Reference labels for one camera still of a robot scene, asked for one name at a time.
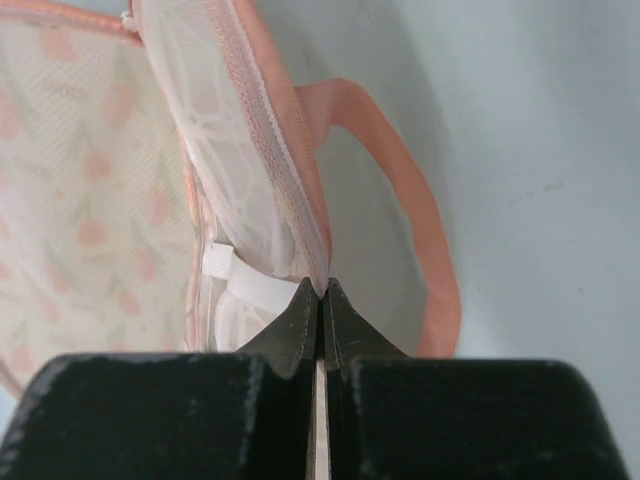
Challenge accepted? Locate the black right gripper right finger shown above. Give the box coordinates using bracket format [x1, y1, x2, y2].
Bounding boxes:
[321, 281, 628, 480]

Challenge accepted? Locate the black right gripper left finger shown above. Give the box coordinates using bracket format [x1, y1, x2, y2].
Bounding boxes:
[1, 281, 318, 479]

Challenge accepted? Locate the pink tulip mesh laundry bag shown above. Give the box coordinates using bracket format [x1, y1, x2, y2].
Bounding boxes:
[1, 1, 461, 395]

